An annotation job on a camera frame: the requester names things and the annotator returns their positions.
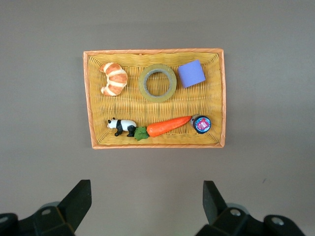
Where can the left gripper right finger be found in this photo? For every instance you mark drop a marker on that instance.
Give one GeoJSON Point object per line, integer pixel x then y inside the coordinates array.
{"type": "Point", "coordinates": [216, 211]}

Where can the yellowish clear tape roll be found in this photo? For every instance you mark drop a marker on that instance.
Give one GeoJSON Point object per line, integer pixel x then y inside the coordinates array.
{"type": "Point", "coordinates": [157, 99]}

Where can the small jar with black lid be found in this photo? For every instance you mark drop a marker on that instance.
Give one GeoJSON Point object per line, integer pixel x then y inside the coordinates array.
{"type": "Point", "coordinates": [202, 124]}

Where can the toy carrot with green leaf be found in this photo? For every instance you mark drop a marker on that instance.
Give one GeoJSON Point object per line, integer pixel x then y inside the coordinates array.
{"type": "Point", "coordinates": [165, 126]}

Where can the toy panda figurine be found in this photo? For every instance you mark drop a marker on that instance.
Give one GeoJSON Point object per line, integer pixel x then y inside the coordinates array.
{"type": "Point", "coordinates": [123, 125]}

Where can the purple cylinder block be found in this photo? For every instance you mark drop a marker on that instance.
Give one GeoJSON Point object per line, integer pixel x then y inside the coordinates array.
{"type": "Point", "coordinates": [191, 73]}

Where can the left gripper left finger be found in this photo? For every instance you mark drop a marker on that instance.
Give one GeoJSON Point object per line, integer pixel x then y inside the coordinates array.
{"type": "Point", "coordinates": [73, 206]}

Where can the yellow wicker basket orange rim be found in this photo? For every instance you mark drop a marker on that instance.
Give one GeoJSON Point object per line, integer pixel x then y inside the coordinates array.
{"type": "Point", "coordinates": [157, 110]}

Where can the toy croissant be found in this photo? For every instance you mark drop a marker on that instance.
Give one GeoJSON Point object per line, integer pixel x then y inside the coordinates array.
{"type": "Point", "coordinates": [115, 78]}

